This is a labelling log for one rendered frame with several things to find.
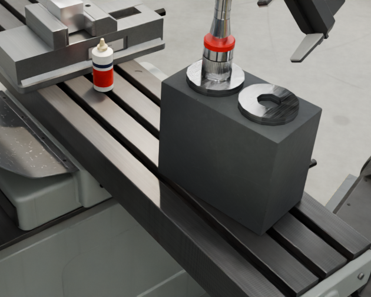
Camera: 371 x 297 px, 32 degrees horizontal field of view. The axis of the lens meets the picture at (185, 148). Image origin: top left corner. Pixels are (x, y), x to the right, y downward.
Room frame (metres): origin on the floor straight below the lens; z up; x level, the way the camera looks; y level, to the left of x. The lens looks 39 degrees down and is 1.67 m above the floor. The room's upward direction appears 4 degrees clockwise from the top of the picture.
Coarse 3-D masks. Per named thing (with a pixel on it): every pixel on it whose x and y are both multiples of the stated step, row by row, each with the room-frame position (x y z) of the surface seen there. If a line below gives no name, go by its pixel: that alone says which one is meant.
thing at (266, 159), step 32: (192, 64) 0.88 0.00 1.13; (192, 96) 0.81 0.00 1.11; (224, 96) 0.81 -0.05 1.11; (256, 96) 0.80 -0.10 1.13; (288, 96) 0.81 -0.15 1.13; (160, 128) 0.84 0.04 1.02; (192, 128) 0.80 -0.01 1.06; (224, 128) 0.77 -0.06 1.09; (256, 128) 0.74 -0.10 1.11; (288, 128) 0.75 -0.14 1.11; (160, 160) 0.84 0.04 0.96; (192, 160) 0.80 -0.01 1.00; (224, 160) 0.76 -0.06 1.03; (256, 160) 0.73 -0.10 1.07; (288, 160) 0.74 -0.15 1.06; (192, 192) 0.80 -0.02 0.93; (224, 192) 0.76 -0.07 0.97; (256, 192) 0.72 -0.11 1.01; (288, 192) 0.76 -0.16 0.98; (256, 224) 0.72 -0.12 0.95
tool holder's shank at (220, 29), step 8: (216, 0) 0.85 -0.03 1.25; (224, 0) 0.84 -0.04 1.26; (216, 8) 0.85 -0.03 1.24; (224, 8) 0.84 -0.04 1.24; (216, 16) 0.85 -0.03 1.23; (224, 16) 0.84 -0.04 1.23; (216, 24) 0.84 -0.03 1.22; (224, 24) 0.84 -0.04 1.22; (216, 32) 0.84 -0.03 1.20; (224, 32) 0.84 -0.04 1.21; (216, 40) 0.84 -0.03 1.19; (224, 40) 0.85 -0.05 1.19
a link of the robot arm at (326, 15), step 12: (288, 0) 0.92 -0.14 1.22; (300, 0) 0.92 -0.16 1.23; (312, 0) 0.89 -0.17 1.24; (324, 0) 0.91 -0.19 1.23; (336, 0) 0.93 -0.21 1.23; (300, 12) 0.92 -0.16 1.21; (312, 12) 0.90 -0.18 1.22; (324, 12) 0.90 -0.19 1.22; (300, 24) 0.92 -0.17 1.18; (312, 24) 0.92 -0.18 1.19; (324, 24) 0.89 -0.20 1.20; (324, 36) 0.90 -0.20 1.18
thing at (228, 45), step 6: (204, 36) 0.86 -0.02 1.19; (210, 36) 0.86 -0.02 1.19; (228, 36) 0.86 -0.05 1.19; (204, 42) 0.85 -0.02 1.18; (210, 42) 0.84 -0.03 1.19; (216, 42) 0.84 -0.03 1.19; (222, 42) 0.84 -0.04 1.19; (228, 42) 0.84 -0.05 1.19; (234, 42) 0.85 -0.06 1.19; (210, 48) 0.84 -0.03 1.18; (216, 48) 0.83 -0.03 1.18; (222, 48) 0.83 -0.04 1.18; (228, 48) 0.84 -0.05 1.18
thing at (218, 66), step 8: (208, 56) 0.84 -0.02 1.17; (216, 56) 0.83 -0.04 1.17; (224, 56) 0.83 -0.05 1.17; (232, 56) 0.84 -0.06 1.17; (208, 64) 0.84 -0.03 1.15; (216, 64) 0.83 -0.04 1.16; (224, 64) 0.83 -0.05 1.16; (232, 64) 0.85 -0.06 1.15; (208, 72) 0.84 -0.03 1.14; (216, 72) 0.83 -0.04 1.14; (224, 72) 0.83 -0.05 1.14; (216, 80) 0.83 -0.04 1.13; (224, 80) 0.84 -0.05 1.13
